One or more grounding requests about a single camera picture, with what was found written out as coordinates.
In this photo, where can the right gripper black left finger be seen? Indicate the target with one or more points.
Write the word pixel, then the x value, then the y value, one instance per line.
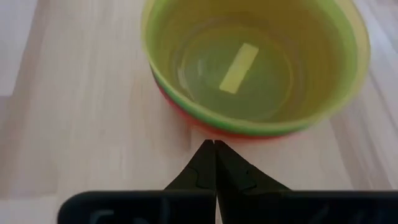
pixel 140 208

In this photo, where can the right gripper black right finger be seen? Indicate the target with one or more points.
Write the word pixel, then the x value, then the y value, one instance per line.
pixel 295 208

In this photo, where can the green plastic bowl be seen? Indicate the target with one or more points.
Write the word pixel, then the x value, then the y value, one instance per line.
pixel 217 120

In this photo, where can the translucent yellow plastic bowl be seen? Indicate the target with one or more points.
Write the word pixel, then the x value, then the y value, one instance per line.
pixel 295 62

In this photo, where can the red plastic bowl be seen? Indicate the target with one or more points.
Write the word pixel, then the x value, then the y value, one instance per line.
pixel 214 132

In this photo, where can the pale yellow rectangular sticker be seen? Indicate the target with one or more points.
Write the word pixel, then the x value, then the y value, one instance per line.
pixel 238 68

